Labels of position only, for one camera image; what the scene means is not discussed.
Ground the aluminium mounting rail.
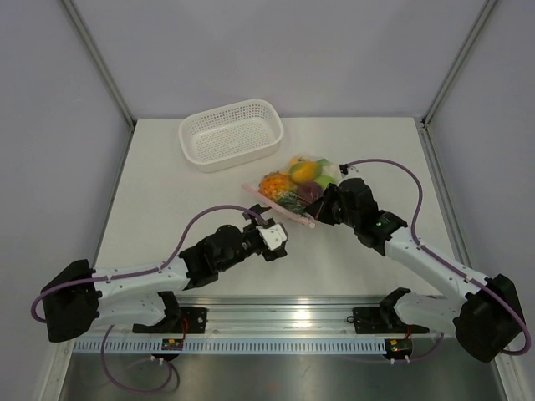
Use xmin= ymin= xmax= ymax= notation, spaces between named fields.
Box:
xmin=177 ymin=295 xmax=382 ymax=338

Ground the fake orange pineapple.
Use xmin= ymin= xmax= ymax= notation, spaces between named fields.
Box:
xmin=259 ymin=173 xmax=293 ymax=200

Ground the right aluminium frame post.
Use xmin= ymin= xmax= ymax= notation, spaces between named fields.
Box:
xmin=420 ymin=0 xmax=501 ymax=129

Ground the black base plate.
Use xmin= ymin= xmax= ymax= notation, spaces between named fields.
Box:
xmin=132 ymin=307 xmax=208 ymax=334
xmin=346 ymin=307 xmax=430 ymax=335

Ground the white slotted cable duct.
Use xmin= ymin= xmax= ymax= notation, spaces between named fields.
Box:
xmin=74 ymin=337 xmax=386 ymax=355

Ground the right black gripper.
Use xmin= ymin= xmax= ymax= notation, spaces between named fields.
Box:
xmin=306 ymin=183 xmax=360 ymax=229

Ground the white perforated plastic basket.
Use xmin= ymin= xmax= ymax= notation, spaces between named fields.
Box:
xmin=177 ymin=99 xmax=284 ymax=173

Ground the clear zip top bag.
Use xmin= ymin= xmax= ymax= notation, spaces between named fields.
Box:
xmin=242 ymin=154 xmax=343 ymax=228

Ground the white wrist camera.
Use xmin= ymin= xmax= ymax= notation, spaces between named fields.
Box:
xmin=339 ymin=164 xmax=356 ymax=177
xmin=257 ymin=223 xmax=288 ymax=251

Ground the fake yellow mango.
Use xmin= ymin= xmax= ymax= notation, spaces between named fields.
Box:
xmin=289 ymin=161 xmax=323 ymax=184

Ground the left aluminium frame post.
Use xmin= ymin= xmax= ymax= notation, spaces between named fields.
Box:
xmin=58 ymin=0 xmax=135 ymax=130

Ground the aluminium frame post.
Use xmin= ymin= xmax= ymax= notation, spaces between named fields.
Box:
xmin=58 ymin=0 xmax=135 ymax=130
xmin=420 ymin=0 xmax=501 ymax=129

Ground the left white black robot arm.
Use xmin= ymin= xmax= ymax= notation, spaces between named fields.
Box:
xmin=31 ymin=207 xmax=288 ymax=343

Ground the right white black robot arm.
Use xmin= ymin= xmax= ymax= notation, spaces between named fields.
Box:
xmin=306 ymin=178 xmax=526 ymax=363

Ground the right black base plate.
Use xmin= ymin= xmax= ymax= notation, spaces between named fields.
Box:
xmin=346 ymin=307 xmax=430 ymax=335

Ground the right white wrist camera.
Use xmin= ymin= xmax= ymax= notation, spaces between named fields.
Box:
xmin=339 ymin=164 xmax=356 ymax=177

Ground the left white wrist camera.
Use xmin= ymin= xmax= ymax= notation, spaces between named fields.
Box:
xmin=257 ymin=223 xmax=288 ymax=251

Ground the fake purple fruit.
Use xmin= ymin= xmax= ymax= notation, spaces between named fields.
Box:
xmin=296 ymin=181 xmax=324 ymax=204

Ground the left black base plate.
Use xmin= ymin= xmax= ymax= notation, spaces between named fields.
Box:
xmin=132 ymin=307 xmax=208 ymax=334

